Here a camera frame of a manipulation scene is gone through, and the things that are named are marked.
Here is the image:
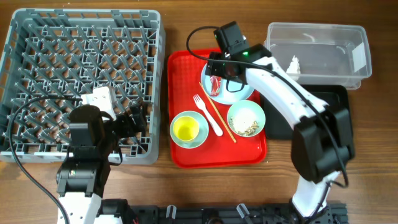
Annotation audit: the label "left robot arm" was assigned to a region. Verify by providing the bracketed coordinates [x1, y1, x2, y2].
[56, 103, 147, 223]

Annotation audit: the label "light blue plate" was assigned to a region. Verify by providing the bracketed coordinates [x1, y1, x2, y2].
[201, 64, 254, 105]

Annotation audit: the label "wooden chopstick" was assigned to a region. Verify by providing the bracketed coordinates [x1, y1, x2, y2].
[199, 82, 237, 143]

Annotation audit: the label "rice and peanut scraps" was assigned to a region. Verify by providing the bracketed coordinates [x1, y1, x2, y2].
[229, 112, 259, 136]

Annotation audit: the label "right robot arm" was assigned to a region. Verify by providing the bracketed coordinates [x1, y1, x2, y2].
[205, 22, 355, 222]

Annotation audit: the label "light blue bowl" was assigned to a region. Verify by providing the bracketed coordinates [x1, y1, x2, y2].
[170, 111, 209, 149]

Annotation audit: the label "clear plastic bin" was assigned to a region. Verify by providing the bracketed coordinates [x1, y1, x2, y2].
[264, 22, 373, 90]

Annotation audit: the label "red plastic tray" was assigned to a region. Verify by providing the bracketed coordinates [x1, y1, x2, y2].
[167, 50, 267, 169]

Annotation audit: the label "grey dishwasher rack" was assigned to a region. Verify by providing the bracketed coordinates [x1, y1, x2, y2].
[1, 9, 166, 165]

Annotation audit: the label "red snack wrapper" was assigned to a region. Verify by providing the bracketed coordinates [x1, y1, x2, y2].
[210, 76, 221, 96]

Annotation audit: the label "yellow plastic cup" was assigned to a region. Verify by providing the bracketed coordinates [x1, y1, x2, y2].
[173, 116, 200, 142]

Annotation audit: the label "green bowl with leftovers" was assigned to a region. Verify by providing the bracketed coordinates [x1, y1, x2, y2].
[227, 100, 266, 138]

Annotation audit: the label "white tissue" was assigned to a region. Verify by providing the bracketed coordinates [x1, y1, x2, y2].
[286, 55, 301, 74]

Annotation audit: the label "white plastic fork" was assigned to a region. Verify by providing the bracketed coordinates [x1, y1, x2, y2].
[193, 95, 223, 136]

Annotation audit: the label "black waste tray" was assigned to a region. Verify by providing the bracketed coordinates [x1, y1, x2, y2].
[261, 85, 349, 140]

